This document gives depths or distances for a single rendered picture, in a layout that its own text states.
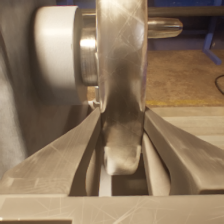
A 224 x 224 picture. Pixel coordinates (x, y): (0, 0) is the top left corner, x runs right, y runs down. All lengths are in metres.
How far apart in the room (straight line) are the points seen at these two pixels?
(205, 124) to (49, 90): 0.44
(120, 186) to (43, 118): 0.36
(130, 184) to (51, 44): 0.42
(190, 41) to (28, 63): 3.44
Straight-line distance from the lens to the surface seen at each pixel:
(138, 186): 0.53
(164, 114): 0.57
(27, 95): 0.17
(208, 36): 3.49
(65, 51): 0.17
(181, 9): 3.00
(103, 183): 0.28
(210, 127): 0.55
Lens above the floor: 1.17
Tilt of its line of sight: 37 degrees down
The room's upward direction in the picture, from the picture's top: 1 degrees counter-clockwise
